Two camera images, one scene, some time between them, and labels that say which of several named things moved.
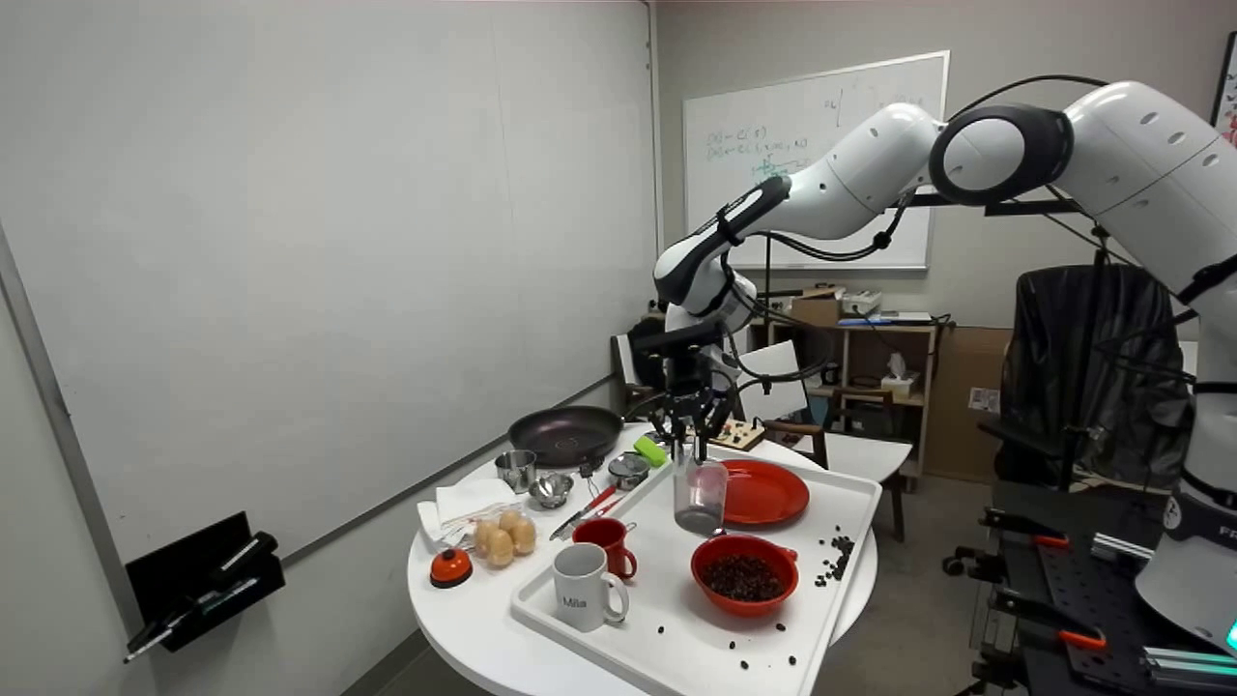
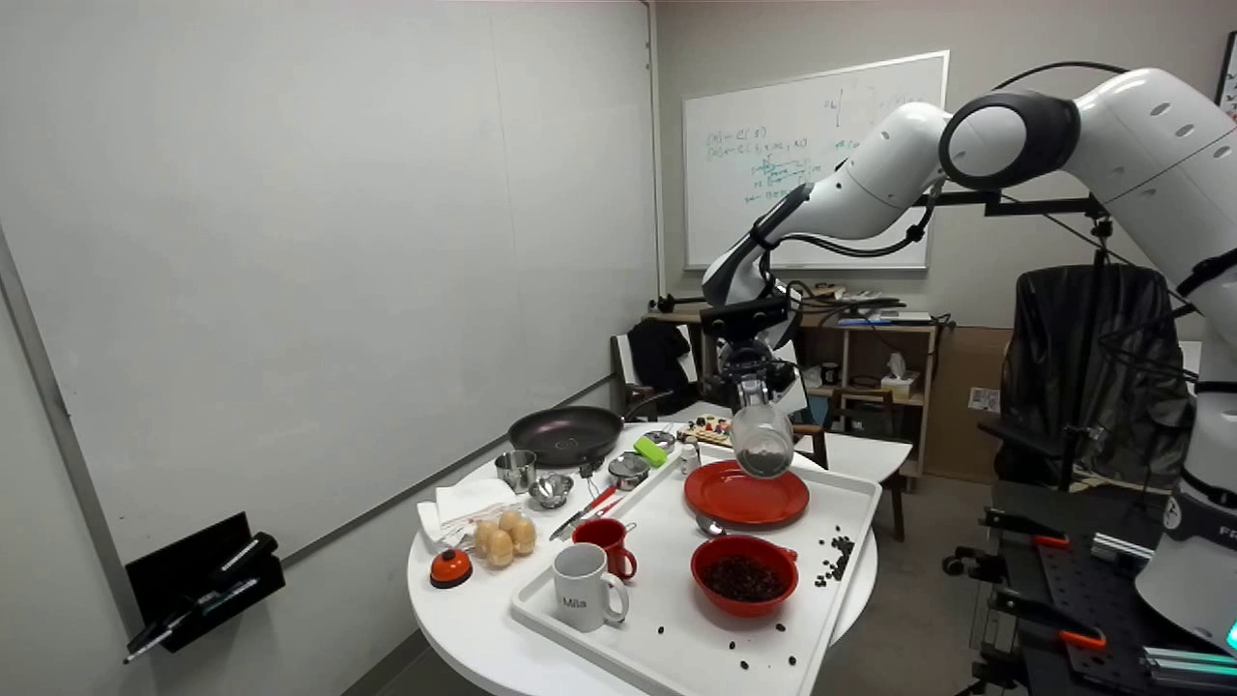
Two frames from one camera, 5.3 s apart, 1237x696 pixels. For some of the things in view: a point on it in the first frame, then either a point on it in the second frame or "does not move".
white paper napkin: (449, 510) does not move
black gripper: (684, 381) -> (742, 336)
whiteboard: (751, 138) does not move
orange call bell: (449, 564) does not move
